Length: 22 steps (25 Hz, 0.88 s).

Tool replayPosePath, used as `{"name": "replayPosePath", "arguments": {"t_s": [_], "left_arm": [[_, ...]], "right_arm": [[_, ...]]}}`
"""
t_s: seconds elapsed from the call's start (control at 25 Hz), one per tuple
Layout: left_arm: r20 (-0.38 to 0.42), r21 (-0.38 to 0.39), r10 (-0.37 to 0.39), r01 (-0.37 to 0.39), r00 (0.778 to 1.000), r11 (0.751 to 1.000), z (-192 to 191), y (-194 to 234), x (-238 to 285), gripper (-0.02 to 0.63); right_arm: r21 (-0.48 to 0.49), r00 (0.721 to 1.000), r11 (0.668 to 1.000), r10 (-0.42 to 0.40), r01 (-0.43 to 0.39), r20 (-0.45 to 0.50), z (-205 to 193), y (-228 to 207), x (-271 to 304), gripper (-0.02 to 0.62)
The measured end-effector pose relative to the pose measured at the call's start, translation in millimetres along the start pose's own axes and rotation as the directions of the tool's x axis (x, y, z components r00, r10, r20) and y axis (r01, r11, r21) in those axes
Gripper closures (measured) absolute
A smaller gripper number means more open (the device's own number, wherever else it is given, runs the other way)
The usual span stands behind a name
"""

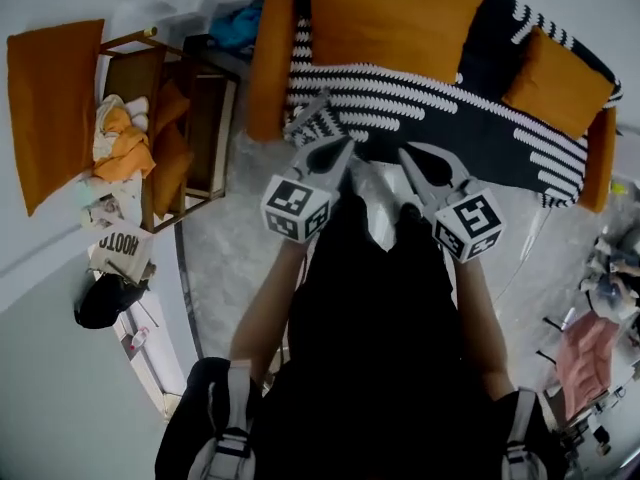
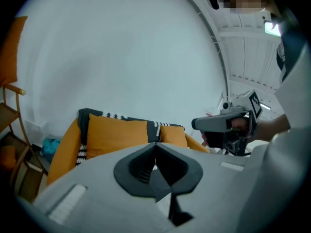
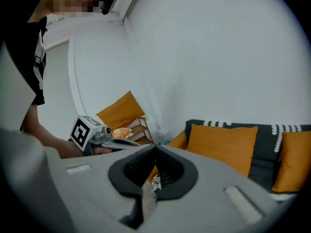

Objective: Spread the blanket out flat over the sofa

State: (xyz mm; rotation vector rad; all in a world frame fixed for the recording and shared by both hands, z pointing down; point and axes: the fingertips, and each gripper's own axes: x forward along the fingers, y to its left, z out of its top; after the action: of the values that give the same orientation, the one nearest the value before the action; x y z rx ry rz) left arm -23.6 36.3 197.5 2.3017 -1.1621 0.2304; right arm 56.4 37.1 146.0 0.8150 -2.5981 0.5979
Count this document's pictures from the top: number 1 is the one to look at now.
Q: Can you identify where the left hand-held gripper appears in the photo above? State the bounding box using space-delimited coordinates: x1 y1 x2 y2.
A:
260 137 355 244

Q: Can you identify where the beige printed tote bag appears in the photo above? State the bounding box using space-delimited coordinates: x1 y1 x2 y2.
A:
88 217 156 286

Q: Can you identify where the person's left forearm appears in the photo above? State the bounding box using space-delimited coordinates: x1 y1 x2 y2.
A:
228 237 307 385

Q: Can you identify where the grey harness strap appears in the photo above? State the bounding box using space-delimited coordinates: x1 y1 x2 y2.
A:
501 387 550 480
187 360 257 480

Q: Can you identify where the orange cloth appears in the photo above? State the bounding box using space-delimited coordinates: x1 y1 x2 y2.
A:
92 106 158 184

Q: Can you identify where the teal cloth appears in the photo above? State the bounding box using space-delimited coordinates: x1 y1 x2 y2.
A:
208 1 265 53

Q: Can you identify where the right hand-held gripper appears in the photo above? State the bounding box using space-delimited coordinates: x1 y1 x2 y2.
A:
398 143 508 264

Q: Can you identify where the person's black clothed body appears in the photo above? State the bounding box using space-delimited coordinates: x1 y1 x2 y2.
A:
154 187 571 480

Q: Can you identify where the orange pillow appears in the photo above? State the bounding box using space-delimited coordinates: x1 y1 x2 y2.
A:
153 78 192 137
150 121 196 220

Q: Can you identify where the black white striped blanket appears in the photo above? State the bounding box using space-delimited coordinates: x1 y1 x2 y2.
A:
279 0 625 210

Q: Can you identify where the pink cloth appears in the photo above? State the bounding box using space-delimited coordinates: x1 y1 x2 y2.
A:
555 311 622 422

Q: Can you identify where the small orange sofa cushion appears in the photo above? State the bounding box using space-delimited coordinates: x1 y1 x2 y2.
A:
501 25 616 141

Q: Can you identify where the clear bottle red cap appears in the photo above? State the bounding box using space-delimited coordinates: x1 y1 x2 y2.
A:
127 325 151 353

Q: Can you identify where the orange sofa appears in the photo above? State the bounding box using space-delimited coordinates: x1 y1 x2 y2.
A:
246 0 625 215

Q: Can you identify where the wooden armchair frame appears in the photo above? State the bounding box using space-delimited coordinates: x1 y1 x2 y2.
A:
97 26 240 235

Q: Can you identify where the black metal stand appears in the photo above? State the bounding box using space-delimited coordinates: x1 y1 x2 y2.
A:
535 316 565 365

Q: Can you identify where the flat orange pad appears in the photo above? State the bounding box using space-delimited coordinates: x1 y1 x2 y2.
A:
6 18 107 218

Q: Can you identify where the large orange sofa cushion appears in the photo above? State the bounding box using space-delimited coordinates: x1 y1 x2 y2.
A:
305 0 487 86

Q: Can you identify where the person's right forearm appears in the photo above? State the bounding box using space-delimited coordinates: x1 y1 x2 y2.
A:
452 255 516 402

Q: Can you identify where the white floral cloth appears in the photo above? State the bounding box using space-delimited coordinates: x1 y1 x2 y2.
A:
74 170 145 232

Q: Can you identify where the black backpack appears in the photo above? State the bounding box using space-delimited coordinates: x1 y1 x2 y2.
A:
73 269 151 330

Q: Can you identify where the person's right black shoe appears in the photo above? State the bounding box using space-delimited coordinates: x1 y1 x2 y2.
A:
397 202 426 233

